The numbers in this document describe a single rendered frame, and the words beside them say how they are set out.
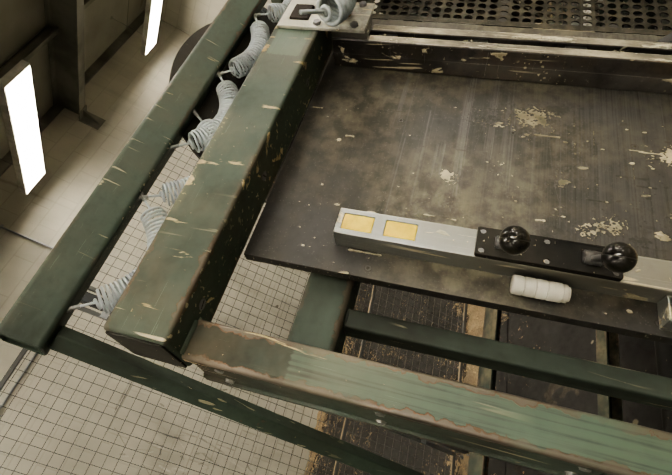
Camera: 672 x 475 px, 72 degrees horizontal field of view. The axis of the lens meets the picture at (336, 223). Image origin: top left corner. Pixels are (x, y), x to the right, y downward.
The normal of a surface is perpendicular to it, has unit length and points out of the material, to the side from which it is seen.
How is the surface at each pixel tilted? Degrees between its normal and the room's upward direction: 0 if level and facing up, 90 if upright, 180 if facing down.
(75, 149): 90
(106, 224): 90
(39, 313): 90
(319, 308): 59
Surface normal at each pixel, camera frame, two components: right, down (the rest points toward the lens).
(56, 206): 0.42, -0.47
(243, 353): -0.11, -0.56
